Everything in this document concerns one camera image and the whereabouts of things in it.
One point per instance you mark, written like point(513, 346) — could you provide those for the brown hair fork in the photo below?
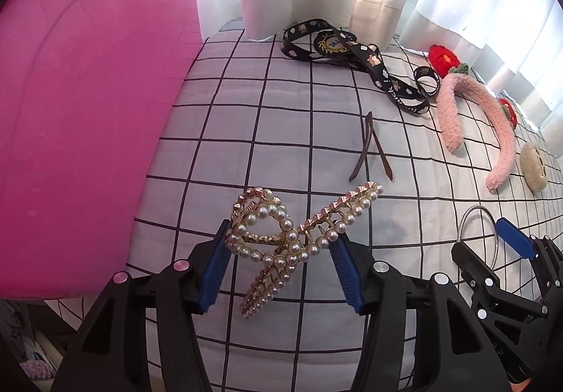
point(367, 141)

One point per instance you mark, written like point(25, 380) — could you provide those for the white checked bed sheet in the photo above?
point(281, 110)

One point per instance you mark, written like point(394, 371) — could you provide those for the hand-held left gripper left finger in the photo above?
point(214, 273)

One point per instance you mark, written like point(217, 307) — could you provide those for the beige round hair accessory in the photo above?
point(534, 165)

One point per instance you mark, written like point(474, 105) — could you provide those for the silver metal bangle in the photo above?
point(466, 220)

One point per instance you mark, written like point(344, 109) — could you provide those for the pink fluffy headband red flowers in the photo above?
point(453, 115)

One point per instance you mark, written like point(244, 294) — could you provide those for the large pink plastic container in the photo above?
point(88, 110)

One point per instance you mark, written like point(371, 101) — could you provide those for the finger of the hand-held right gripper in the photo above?
point(470, 260)
point(514, 238)

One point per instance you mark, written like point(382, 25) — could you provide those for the lilac knitted cloth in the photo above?
point(31, 370)

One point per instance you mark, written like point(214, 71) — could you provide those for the black printed ribbon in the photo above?
point(374, 60)

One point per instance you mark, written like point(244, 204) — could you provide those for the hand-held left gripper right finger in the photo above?
point(348, 282)

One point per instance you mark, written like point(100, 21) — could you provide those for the pearl gold hair claw clip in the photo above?
point(281, 242)

